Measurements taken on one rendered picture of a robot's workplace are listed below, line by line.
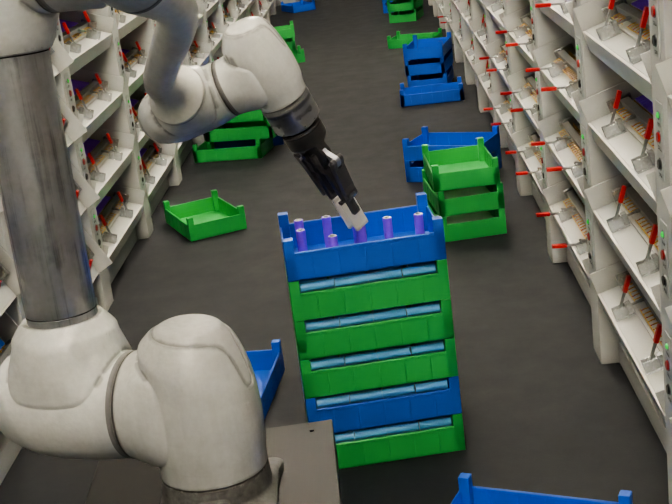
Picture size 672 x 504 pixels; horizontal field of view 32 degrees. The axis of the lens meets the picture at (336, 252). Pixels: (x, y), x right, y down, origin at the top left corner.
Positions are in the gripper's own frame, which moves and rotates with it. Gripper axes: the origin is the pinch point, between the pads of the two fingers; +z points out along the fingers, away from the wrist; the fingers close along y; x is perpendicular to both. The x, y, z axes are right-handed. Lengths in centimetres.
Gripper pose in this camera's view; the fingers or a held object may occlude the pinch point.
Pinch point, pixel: (350, 211)
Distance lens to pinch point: 219.2
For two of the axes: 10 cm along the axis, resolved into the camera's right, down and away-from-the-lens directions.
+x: 6.8, -6.5, 3.4
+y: 5.8, 1.8, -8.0
